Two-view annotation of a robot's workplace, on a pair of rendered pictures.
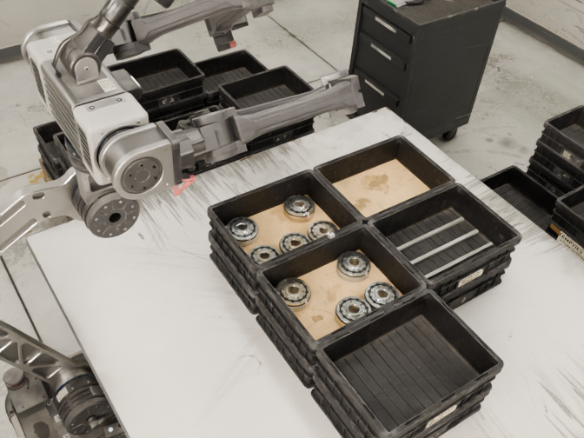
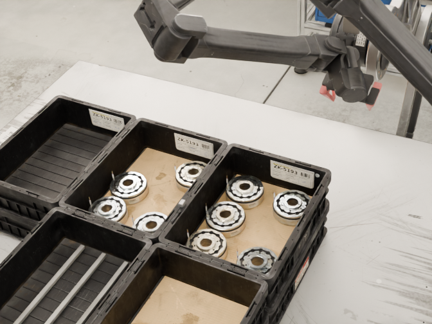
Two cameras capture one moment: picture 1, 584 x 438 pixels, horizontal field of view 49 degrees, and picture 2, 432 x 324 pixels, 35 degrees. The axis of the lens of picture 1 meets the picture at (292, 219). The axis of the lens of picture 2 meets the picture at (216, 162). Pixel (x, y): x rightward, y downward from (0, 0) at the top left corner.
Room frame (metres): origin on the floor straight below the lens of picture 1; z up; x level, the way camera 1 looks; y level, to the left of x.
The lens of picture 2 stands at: (2.53, -0.49, 2.12)
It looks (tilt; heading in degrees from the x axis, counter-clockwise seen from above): 41 degrees down; 158
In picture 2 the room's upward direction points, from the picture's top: 5 degrees counter-clockwise
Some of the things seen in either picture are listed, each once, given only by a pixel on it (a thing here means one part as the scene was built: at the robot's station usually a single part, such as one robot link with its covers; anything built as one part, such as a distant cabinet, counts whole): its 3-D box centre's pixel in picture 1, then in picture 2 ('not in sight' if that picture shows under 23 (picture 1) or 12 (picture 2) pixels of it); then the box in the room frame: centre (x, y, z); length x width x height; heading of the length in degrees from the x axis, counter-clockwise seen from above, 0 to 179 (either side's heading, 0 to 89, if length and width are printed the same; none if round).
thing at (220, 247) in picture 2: (323, 231); (206, 244); (1.46, -0.10, 0.86); 0.10 x 0.10 x 0.01
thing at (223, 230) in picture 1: (284, 217); (248, 207); (1.45, 0.02, 0.92); 0.40 x 0.30 x 0.02; 127
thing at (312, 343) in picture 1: (341, 281); (146, 175); (1.21, -0.16, 0.92); 0.40 x 0.30 x 0.02; 127
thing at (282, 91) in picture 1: (266, 127); not in sight; (2.66, 0.17, 0.37); 0.40 x 0.30 x 0.45; 128
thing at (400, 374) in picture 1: (406, 368); (61, 160); (0.97, -0.34, 0.87); 0.40 x 0.30 x 0.11; 127
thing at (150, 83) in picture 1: (158, 109); not in sight; (2.73, 0.73, 0.37); 0.40 x 0.30 x 0.45; 128
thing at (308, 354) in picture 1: (339, 292); (149, 189); (1.21, -0.16, 0.87); 0.40 x 0.30 x 0.11; 127
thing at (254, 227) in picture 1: (242, 228); (292, 204); (1.45, 0.15, 0.86); 0.10 x 0.10 x 0.01
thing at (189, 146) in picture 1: (182, 149); not in sight; (1.08, 0.25, 1.45); 0.09 x 0.08 x 0.12; 38
